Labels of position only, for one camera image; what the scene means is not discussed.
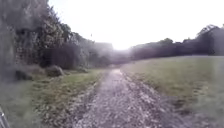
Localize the leaf-strewn gravel path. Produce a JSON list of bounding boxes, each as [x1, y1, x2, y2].
[[64, 68, 201, 128]]

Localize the round bush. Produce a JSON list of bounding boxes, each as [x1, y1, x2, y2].
[[44, 64, 65, 78]]

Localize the row of trees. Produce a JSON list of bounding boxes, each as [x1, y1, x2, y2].
[[128, 23, 224, 63]]

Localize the grass field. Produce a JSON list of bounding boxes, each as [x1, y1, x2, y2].
[[120, 55, 224, 128], [0, 68, 108, 128]]

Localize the dense wood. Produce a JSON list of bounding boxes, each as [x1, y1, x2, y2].
[[0, 0, 131, 83]]

